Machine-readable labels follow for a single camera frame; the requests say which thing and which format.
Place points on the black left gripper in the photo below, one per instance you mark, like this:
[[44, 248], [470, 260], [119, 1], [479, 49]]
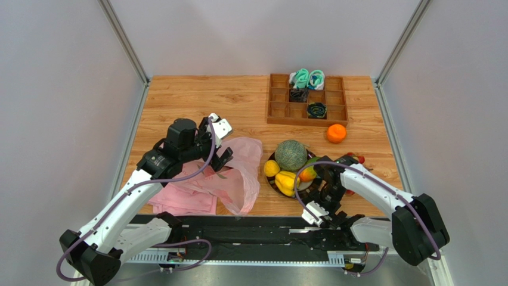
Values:
[[218, 162]]

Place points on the dark blue yellow rolled sock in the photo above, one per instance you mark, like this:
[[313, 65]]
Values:
[[316, 110]]

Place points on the fake green orange mango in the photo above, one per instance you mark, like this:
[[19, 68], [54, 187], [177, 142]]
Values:
[[309, 174]]

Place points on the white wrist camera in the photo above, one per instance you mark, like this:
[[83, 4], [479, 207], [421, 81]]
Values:
[[221, 128], [314, 214]]

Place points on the black rimmed plate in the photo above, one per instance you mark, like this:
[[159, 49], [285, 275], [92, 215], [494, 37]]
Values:
[[304, 187]]

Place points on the black patterned rolled sock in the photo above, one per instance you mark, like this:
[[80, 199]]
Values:
[[298, 95]]

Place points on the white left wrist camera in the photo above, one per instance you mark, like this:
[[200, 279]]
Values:
[[221, 128]]

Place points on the fake yellow lemon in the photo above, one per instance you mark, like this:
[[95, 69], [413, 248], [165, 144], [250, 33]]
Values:
[[271, 168]]

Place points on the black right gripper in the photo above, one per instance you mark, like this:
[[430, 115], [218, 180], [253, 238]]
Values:
[[331, 207]]

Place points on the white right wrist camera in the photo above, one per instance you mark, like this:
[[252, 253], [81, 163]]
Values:
[[314, 214]]

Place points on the pink folded cloth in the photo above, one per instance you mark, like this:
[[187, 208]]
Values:
[[189, 197]]

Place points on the pink plastic bag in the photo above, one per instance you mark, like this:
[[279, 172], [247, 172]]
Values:
[[236, 185]]

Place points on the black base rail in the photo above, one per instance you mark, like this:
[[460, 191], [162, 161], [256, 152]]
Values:
[[259, 241]]

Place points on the teal white rolled sock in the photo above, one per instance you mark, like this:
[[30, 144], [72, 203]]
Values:
[[299, 79]]

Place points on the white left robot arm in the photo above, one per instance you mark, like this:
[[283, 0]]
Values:
[[99, 248]]

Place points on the wooden compartment tray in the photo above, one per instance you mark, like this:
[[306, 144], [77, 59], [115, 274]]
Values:
[[282, 112]]

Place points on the fake green netted melon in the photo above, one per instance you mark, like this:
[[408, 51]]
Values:
[[290, 155]]

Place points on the fake yellow bell pepper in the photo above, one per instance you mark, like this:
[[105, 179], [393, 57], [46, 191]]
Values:
[[286, 182]]

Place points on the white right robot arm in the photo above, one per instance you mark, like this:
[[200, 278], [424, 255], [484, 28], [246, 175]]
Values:
[[414, 227]]

